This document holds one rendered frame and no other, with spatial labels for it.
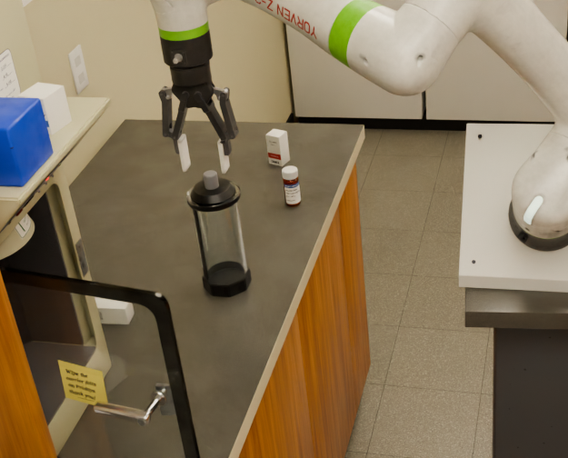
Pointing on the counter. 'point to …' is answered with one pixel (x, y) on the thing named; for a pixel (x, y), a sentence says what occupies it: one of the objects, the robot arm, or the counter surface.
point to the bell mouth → (21, 233)
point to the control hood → (1, 214)
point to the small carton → (51, 104)
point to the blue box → (11, 140)
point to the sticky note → (83, 383)
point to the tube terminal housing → (16, 33)
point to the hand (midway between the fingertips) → (204, 156)
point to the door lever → (131, 410)
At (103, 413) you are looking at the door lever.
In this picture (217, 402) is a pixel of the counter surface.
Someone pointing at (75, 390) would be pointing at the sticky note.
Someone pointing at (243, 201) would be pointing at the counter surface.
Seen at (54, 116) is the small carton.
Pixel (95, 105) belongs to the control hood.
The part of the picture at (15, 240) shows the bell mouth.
